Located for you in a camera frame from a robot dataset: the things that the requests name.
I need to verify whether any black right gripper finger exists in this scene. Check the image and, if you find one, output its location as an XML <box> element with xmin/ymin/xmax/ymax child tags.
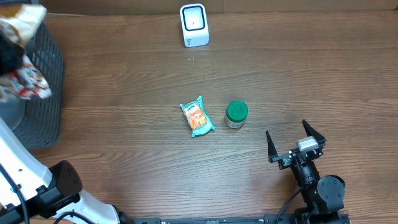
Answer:
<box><xmin>266</xmin><ymin>131</ymin><xmax>278</xmax><ymax>162</ymax></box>
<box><xmin>302</xmin><ymin>119</ymin><xmax>325</xmax><ymax>142</ymax></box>

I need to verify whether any green lid jar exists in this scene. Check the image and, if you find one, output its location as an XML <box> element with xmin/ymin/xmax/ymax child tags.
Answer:
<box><xmin>224</xmin><ymin>101</ymin><xmax>248</xmax><ymax>129</ymax></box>

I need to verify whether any teal orange cracker packet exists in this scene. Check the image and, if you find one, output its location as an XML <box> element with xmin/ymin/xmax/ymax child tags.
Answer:
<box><xmin>180</xmin><ymin>96</ymin><xmax>216</xmax><ymax>138</ymax></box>

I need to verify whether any white barcode scanner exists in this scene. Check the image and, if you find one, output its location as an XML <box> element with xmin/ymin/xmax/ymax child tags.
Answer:
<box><xmin>180</xmin><ymin>3</ymin><xmax>210</xmax><ymax>48</ymax></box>

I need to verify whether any beige brown snack pouch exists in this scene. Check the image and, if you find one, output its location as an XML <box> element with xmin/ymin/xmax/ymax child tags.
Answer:
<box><xmin>1</xmin><ymin>4</ymin><xmax>52</xmax><ymax>102</ymax></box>

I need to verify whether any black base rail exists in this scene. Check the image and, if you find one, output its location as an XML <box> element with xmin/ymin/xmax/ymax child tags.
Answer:
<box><xmin>130</xmin><ymin>212</ymin><xmax>351</xmax><ymax>224</ymax></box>

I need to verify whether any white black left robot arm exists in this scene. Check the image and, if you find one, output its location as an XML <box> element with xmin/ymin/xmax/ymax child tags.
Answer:
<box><xmin>1</xmin><ymin>39</ymin><xmax>132</xmax><ymax>223</ymax></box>

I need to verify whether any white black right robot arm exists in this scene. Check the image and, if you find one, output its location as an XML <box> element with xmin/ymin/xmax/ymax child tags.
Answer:
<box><xmin>264</xmin><ymin>120</ymin><xmax>350</xmax><ymax>224</ymax></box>

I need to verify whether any grey plastic mesh basket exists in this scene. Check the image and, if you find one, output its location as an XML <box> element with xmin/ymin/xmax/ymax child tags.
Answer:
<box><xmin>1</xmin><ymin>24</ymin><xmax>65</xmax><ymax>149</ymax></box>

